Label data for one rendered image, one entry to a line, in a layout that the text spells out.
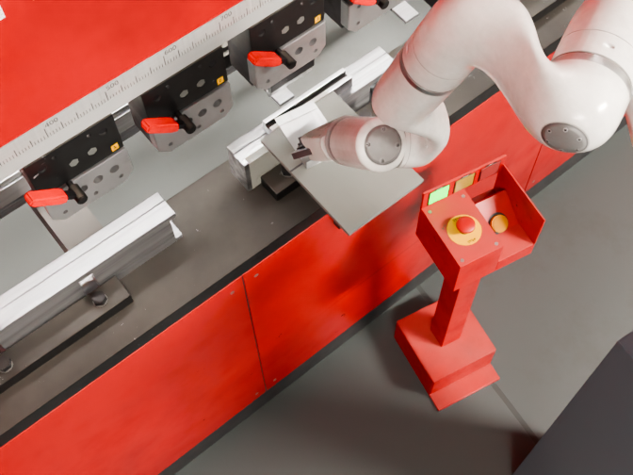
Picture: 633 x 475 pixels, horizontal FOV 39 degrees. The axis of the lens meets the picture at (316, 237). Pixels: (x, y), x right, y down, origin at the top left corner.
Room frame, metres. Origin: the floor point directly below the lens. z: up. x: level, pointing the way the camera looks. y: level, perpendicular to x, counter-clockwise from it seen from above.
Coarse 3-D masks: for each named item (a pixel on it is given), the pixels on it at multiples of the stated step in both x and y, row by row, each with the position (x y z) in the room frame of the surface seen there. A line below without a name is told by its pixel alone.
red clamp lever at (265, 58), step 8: (248, 56) 0.90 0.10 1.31; (256, 56) 0.89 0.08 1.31; (264, 56) 0.90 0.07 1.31; (272, 56) 0.91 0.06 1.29; (280, 56) 0.93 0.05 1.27; (288, 56) 0.93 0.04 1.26; (256, 64) 0.88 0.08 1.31; (264, 64) 0.89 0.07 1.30; (272, 64) 0.90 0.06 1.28; (280, 64) 0.91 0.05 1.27; (288, 64) 0.92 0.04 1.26
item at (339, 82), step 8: (336, 72) 1.10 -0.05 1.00; (344, 72) 1.11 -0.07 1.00; (328, 80) 1.08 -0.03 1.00; (336, 80) 1.09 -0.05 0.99; (344, 80) 1.08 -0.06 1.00; (312, 88) 1.07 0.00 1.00; (320, 88) 1.07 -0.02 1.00; (328, 88) 1.07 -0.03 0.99; (336, 88) 1.07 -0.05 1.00; (344, 88) 1.08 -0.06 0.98; (304, 96) 1.05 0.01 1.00; (312, 96) 1.05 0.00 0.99; (288, 104) 1.03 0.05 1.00; (296, 104) 1.03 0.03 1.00; (304, 104) 1.03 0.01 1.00; (280, 112) 1.01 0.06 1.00; (264, 120) 0.99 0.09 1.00; (272, 120) 1.00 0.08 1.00; (264, 128) 0.99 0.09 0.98
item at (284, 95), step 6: (222, 48) 1.14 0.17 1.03; (228, 54) 1.14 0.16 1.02; (228, 60) 1.14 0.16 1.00; (228, 66) 1.14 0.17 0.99; (282, 90) 1.06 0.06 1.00; (288, 90) 1.06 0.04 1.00; (270, 96) 1.05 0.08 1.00; (276, 96) 1.05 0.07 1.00; (282, 96) 1.05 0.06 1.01; (288, 96) 1.04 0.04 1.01; (276, 102) 1.04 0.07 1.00; (282, 102) 1.03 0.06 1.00
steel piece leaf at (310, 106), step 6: (312, 102) 1.03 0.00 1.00; (300, 108) 1.02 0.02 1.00; (306, 108) 1.02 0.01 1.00; (312, 108) 1.02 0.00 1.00; (288, 114) 1.00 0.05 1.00; (294, 114) 1.00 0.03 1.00; (300, 114) 1.00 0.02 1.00; (276, 120) 0.99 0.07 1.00; (282, 120) 0.99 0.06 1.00; (288, 120) 0.99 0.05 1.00
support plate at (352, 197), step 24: (336, 96) 1.04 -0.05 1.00; (264, 144) 0.94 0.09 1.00; (288, 144) 0.94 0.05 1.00; (288, 168) 0.88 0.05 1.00; (312, 168) 0.88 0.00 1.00; (336, 168) 0.88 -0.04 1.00; (408, 168) 0.88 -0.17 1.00; (312, 192) 0.83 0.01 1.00; (336, 192) 0.83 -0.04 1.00; (360, 192) 0.83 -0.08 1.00; (384, 192) 0.82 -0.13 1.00; (408, 192) 0.83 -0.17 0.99; (336, 216) 0.78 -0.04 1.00; (360, 216) 0.78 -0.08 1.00
